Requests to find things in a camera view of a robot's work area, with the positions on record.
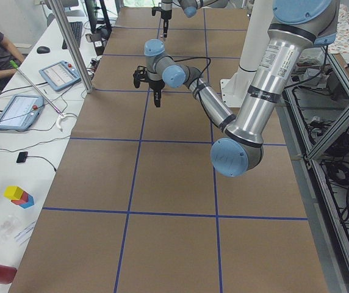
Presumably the black computer mouse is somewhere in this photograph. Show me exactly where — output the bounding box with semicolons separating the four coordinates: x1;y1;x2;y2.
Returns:
37;46;51;54

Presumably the black camera cable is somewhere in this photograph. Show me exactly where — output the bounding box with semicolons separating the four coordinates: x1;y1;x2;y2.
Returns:
173;56;212;92

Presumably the black keyboard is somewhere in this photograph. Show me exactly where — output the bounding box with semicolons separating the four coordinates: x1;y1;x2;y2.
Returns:
69;21;84;48

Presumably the far blue teach pendant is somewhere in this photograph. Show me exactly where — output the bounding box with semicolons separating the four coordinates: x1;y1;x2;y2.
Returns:
38;60;81;92

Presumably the long grabber stick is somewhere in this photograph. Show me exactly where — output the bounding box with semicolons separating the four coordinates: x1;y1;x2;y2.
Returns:
10;60;77;132

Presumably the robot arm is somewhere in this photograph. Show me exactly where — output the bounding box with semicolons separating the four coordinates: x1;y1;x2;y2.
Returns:
134;0;340;177
151;0;229;41

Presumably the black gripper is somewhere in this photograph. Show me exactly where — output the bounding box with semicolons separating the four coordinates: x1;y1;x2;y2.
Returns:
161;10;171;42
149;80;165;107

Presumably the red block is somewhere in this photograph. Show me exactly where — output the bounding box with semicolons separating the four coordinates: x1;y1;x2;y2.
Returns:
11;192;29;206

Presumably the blue block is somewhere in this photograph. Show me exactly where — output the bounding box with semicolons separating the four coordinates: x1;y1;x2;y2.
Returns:
19;194;34;209

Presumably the blue teach pendant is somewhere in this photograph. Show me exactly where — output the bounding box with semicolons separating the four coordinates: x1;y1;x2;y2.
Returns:
38;60;81;92
0;95;45;131

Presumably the aluminium frame post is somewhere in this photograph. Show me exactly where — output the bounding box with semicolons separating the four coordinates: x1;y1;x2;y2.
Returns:
48;0;93;93

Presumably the near blue teach pendant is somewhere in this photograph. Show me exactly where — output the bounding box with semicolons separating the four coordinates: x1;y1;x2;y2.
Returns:
0;95;45;131

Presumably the yellow block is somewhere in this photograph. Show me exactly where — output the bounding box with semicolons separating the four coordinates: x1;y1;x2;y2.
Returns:
4;186;24;200

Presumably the small black puck device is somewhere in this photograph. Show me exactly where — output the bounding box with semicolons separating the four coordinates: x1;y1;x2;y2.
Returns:
16;151;28;164

